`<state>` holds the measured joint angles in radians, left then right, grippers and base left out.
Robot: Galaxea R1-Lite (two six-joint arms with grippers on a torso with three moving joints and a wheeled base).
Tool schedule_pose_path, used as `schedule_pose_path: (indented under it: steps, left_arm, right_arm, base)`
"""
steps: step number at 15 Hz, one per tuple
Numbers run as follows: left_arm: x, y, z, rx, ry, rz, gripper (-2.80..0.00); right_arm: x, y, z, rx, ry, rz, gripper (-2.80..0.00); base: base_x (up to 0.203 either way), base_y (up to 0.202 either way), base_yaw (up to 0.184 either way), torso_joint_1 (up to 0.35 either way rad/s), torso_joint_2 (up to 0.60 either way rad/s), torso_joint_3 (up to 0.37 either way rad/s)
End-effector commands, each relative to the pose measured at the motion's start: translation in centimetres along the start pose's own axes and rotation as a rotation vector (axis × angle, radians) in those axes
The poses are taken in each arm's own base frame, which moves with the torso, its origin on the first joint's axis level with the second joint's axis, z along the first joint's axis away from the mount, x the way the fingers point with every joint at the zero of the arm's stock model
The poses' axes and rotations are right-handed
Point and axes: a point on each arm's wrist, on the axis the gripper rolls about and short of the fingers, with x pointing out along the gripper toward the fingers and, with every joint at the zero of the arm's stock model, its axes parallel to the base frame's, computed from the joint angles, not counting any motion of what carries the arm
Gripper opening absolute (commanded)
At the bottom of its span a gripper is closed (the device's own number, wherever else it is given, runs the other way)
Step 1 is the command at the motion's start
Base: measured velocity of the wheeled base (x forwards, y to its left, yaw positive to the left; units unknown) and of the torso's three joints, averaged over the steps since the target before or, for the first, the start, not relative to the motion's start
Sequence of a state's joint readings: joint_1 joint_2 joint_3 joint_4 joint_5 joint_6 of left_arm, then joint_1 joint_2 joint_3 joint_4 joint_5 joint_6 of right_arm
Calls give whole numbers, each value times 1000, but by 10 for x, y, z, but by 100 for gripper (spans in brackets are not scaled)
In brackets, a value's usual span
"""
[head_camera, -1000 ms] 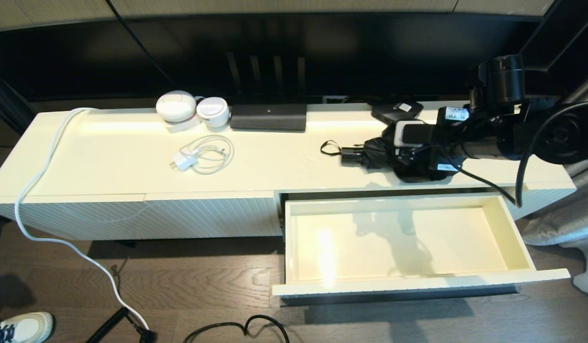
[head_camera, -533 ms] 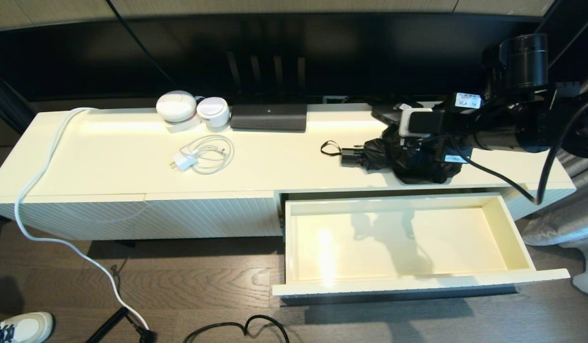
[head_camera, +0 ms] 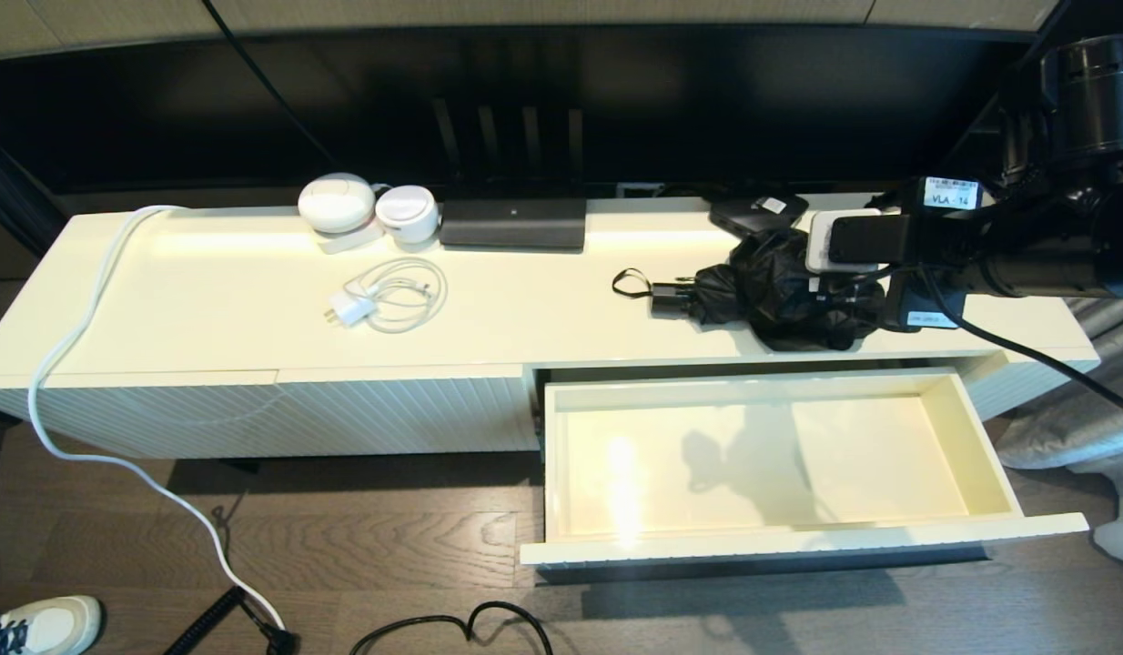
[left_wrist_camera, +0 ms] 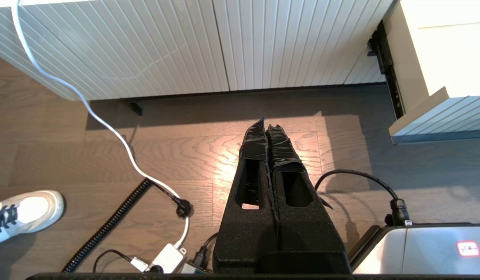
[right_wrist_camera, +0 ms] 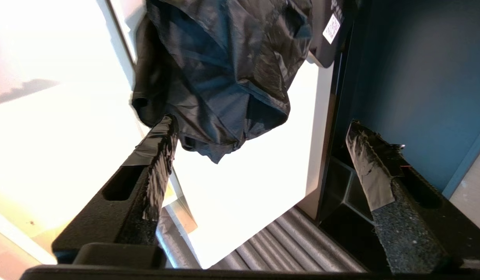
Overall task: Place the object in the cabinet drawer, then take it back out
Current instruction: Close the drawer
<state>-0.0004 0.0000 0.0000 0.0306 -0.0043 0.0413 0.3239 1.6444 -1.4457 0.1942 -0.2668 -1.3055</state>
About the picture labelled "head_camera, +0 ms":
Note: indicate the small white round device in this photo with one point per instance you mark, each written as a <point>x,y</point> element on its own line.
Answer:
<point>407,214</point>

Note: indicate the white fluted drawer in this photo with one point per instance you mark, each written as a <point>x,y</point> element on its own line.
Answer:
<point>753,464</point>

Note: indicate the large white round device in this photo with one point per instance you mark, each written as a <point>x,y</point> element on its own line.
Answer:
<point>336,202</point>

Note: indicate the grey pleated curtain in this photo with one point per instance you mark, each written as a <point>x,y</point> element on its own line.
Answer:
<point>1071,428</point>

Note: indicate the black set-top box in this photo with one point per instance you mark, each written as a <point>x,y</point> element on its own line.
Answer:
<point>748,214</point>

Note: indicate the white TV cabinet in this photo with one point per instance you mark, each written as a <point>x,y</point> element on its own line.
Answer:
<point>252,309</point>

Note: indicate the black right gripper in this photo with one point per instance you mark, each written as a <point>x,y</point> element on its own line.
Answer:
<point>944,255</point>

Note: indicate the black shelf unit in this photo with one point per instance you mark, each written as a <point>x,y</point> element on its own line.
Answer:
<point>989,118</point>

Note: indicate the white sneaker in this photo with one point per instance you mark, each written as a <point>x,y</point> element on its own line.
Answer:
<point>52,623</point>

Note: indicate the black television screen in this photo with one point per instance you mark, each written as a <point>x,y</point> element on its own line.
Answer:
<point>616,100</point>

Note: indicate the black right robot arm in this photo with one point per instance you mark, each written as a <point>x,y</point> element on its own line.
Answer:
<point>1080,227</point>

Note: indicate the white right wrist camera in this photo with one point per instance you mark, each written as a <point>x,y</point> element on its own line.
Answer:
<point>821,246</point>

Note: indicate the white USB charger adapter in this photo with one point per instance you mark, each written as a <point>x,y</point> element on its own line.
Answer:
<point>354,307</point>

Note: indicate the black router with antennas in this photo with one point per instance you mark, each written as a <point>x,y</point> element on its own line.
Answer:
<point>511,226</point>

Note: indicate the black umbrella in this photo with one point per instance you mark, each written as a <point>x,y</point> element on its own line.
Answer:
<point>771,291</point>

